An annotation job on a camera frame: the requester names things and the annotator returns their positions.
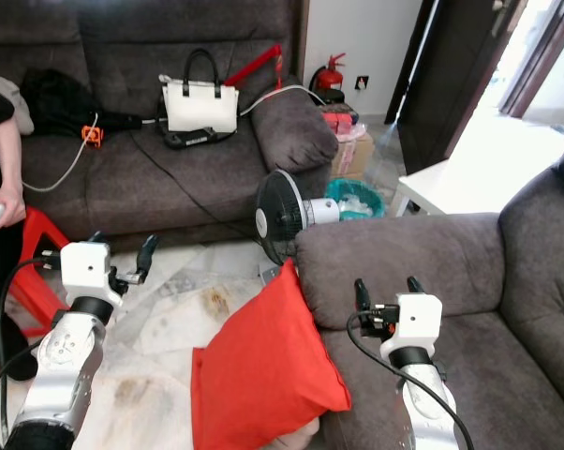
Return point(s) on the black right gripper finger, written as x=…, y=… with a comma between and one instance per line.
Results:
x=415, y=286
x=363, y=298

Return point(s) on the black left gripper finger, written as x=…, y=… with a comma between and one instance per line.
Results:
x=147, y=255
x=95, y=239

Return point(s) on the red pillow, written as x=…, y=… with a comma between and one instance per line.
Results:
x=263, y=366

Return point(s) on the person's bare forearm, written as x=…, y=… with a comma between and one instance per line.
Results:
x=10, y=155

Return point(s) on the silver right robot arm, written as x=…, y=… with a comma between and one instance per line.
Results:
x=427, y=403

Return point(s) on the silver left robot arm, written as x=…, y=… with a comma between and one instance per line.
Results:
x=62, y=366

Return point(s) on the grey two-seat sofa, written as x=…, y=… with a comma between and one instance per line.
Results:
x=394, y=253

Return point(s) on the grey long sofa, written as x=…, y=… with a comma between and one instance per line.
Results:
x=188, y=178

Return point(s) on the person's hand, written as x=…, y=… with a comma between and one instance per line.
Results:
x=10, y=208

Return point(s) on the red plastic stool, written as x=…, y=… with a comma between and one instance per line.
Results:
x=43, y=230

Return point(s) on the teal bin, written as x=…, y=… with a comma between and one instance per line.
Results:
x=366, y=199

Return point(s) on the white side table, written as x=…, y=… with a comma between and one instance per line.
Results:
x=432, y=187

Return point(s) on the small orange gadget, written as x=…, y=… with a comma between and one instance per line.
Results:
x=92, y=137

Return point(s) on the black flat device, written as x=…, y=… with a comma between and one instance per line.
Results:
x=193, y=141

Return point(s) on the black garment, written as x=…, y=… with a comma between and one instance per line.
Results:
x=57, y=103

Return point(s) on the cardboard box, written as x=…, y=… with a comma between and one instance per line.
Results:
x=357, y=155

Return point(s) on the red package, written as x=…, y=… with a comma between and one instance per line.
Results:
x=342, y=120

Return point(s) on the dark door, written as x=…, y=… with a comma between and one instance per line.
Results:
x=451, y=84

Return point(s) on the red fire extinguisher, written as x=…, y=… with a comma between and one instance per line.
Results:
x=329, y=80

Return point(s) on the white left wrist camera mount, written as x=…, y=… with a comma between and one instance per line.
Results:
x=85, y=270

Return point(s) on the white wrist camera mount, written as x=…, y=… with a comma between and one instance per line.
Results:
x=85, y=270
x=418, y=321

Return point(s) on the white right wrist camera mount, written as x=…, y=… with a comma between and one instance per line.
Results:
x=418, y=321

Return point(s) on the black pedestal fan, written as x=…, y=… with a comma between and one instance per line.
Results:
x=280, y=216

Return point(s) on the wall socket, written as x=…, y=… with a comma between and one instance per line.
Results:
x=362, y=82

